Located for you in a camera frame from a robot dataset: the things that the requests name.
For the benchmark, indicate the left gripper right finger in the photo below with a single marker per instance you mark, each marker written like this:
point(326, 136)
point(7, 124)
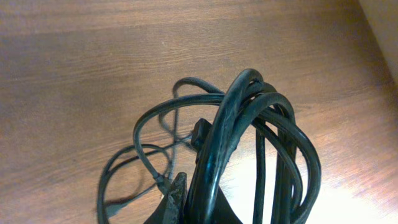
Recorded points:
point(223, 213)

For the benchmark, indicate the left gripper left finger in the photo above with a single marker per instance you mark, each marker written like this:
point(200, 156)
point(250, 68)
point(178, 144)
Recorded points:
point(170, 209)

